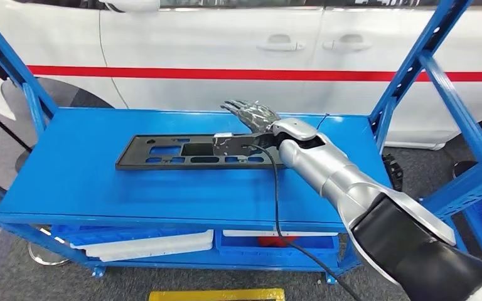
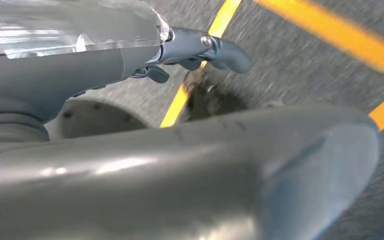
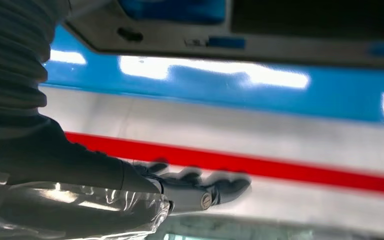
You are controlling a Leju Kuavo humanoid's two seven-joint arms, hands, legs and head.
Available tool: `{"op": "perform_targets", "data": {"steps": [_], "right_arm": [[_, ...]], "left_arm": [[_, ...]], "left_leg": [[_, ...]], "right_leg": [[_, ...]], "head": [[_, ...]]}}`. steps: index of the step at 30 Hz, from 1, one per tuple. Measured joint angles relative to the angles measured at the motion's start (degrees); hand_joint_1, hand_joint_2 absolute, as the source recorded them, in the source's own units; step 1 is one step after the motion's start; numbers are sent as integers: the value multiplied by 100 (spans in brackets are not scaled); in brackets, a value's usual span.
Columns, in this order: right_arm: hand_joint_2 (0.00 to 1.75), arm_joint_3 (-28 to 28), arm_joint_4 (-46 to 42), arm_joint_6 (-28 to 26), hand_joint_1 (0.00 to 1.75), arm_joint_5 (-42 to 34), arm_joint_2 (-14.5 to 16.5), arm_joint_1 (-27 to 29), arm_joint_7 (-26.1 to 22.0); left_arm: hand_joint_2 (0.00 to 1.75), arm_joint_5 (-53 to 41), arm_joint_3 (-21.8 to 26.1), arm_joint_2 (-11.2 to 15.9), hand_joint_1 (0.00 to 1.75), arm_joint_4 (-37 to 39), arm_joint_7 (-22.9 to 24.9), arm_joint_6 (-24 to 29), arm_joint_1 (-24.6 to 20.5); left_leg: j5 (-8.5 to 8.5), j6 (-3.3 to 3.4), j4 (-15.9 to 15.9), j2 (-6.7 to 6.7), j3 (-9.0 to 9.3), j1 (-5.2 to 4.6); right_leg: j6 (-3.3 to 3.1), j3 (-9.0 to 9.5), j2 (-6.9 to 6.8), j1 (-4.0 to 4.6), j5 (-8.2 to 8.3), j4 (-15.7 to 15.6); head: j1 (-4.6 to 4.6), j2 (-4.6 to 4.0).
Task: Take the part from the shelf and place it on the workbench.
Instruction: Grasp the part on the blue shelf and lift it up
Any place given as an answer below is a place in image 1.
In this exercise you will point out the black plastic plate part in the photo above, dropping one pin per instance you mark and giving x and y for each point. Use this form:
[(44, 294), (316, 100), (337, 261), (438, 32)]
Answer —
[(141, 153)]

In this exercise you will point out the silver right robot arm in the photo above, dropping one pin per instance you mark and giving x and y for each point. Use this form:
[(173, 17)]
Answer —
[(328, 166)]

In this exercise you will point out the blue metal shelf rack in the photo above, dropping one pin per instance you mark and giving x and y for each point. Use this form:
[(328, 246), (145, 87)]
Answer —
[(79, 174)]

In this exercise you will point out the red item in crate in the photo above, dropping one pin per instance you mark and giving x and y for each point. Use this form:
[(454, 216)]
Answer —
[(270, 241)]

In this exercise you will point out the blue plastic crate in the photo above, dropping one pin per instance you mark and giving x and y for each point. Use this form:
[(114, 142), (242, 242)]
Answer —
[(241, 251), (99, 233)]

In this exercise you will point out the white plastic crate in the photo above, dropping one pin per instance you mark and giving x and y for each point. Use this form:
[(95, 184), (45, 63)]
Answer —
[(307, 233), (162, 243), (141, 255)]

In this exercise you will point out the white car with red stripe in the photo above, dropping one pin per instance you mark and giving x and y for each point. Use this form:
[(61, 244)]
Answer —
[(207, 41)]

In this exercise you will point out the yellow floor tape square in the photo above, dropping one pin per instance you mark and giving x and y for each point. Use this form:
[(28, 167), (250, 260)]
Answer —
[(216, 295)]

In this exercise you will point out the black plastic piece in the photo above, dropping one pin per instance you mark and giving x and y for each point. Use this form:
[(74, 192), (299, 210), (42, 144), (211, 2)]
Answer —
[(392, 172)]

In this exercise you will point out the chrome stanchion with round base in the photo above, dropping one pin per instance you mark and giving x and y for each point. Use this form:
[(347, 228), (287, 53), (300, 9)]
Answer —
[(41, 257)]

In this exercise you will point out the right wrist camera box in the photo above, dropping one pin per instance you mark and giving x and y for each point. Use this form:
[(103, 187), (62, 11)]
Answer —
[(232, 145)]

